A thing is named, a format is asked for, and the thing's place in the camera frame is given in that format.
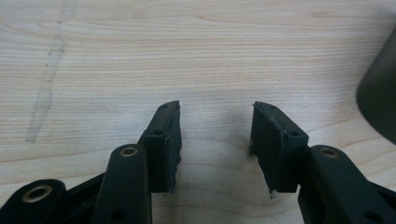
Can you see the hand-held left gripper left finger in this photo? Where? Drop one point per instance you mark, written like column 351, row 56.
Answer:
column 162, row 146

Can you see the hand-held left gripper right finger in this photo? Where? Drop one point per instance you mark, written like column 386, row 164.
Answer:
column 280, row 149

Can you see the dark round object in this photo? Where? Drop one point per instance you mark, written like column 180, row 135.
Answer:
column 381, row 90

